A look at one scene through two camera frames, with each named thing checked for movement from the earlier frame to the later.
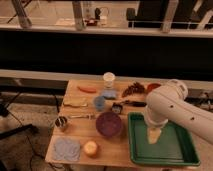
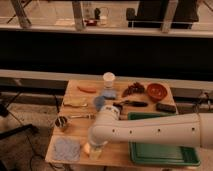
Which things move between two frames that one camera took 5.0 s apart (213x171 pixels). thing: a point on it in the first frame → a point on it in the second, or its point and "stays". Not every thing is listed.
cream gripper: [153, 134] → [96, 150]
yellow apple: [90, 148] stays
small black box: [116, 108] stays
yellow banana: [75, 102] stays
